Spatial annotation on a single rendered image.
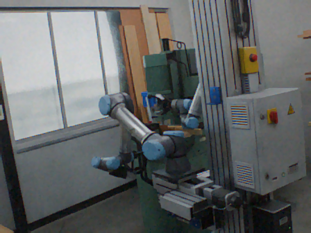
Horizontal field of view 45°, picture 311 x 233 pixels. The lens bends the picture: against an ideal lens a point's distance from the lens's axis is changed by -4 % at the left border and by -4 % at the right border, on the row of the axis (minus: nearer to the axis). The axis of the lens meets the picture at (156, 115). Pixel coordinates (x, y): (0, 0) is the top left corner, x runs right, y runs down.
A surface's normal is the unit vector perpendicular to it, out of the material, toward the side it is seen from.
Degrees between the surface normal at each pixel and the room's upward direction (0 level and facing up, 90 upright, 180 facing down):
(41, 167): 90
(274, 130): 90
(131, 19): 87
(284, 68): 90
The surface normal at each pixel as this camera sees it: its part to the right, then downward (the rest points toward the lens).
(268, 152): 0.54, 0.05
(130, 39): 0.72, -0.06
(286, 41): -0.67, 0.19
